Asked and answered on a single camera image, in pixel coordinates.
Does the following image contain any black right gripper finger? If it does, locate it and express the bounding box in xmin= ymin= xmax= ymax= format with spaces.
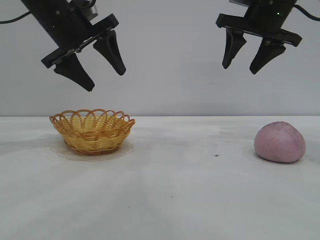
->
xmin=221 ymin=27 xmax=247 ymax=70
xmin=249 ymin=39 xmax=286 ymax=75

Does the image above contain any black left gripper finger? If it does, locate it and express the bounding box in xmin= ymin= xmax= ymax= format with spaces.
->
xmin=92 ymin=29 xmax=127 ymax=76
xmin=53 ymin=53 xmax=95 ymax=93

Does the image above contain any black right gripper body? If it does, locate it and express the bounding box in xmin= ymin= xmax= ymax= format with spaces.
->
xmin=216 ymin=0 xmax=303 ymax=47

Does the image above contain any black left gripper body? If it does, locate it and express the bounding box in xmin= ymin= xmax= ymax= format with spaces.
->
xmin=27 ymin=0 xmax=120 ymax=69

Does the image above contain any yellow orange woven basket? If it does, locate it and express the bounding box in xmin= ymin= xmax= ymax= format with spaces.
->
xmin=49 ymin=108 xmax=137 ymax=156

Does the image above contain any pink peach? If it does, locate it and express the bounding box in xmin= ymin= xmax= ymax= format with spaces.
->
xmin=254 ymin=121 xmax=307 ymax=164

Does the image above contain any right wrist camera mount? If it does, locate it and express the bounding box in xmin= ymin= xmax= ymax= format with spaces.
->
xmin=228 ymin=0 xmax=251 ymax=7

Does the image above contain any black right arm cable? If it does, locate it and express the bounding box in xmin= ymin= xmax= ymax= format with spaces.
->
xmin=297 ymin=4 xmax=320 ymax=21

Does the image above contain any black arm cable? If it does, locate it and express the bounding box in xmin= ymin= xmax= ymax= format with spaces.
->
xmin=297 ymin=4 xmax=320 ymax=21
xmin=0 ymin=10 xmax=33 ymax=25

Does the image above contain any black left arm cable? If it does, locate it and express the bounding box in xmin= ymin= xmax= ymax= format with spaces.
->
xmin=0 ymin=10 xmax=33 ymax=25

